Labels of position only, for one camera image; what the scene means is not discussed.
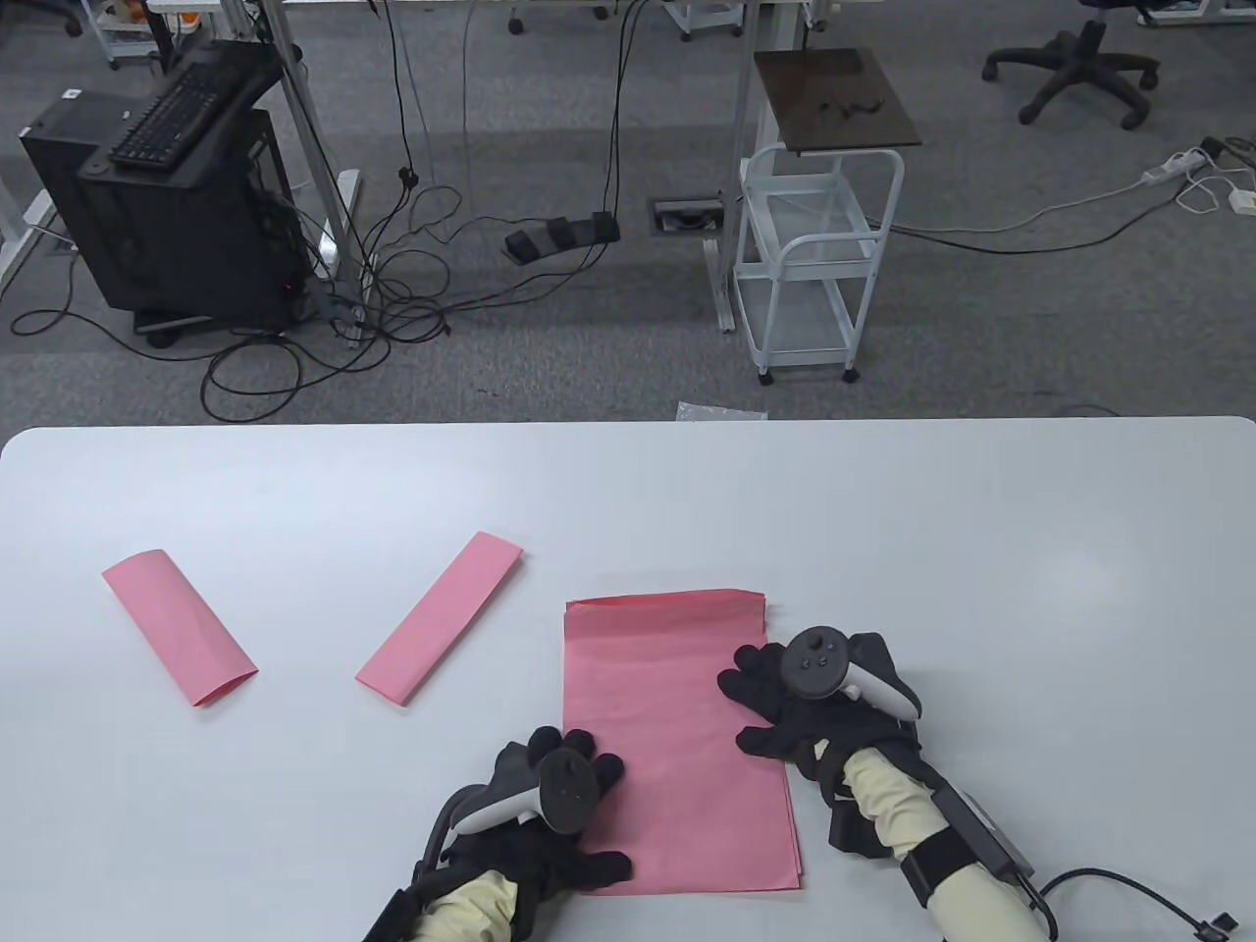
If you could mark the black office chair base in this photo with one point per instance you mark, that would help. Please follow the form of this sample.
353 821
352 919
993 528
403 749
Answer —
1079 59
515 22

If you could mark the person's left hand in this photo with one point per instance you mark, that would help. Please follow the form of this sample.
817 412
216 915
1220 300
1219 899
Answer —
549 863

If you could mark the white desk leg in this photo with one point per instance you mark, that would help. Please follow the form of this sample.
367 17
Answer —
334 235

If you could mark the white power strip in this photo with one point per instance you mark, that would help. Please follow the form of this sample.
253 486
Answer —
1173 167

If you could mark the white desk foot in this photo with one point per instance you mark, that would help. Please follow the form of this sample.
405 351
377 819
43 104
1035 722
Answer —
20 235

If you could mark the black computer tower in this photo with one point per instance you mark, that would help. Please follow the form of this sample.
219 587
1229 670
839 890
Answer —
196 245

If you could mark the black wheeled dolly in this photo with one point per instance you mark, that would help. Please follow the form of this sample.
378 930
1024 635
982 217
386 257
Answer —
162 329

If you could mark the grey desk leg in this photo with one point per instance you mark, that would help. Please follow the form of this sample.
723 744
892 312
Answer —
716 285

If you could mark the person's right hand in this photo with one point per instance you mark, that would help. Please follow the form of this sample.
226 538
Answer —
785 731

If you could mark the white rolling cart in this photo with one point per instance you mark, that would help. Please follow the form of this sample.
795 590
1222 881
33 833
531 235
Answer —
795 329

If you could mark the person's left forearm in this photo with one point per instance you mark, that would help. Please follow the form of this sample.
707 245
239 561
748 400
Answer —
471 913

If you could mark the pink paper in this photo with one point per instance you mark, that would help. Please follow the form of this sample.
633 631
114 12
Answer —
182 628
667 706
437 618

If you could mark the black white controller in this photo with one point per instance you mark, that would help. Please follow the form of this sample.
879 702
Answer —
814 662
569 790

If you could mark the dark brown board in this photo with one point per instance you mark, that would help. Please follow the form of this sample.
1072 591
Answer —
834 98

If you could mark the white storage cart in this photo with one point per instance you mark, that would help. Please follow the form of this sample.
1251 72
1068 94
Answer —
706 15
123 29

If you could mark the person's right forearm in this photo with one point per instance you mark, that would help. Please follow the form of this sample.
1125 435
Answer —
893 795

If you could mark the black keyboard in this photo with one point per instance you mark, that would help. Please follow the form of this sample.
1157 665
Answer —
177 113

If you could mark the clear plastic bag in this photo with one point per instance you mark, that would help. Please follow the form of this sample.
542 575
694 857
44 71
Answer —
721 412

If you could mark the white power adapter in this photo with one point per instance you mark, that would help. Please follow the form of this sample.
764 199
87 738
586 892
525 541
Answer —
1244 201

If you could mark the metal floor socket box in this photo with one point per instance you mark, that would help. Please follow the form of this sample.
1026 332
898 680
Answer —
687 216

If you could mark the black foot pedal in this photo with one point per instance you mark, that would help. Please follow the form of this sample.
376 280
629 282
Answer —
559 235

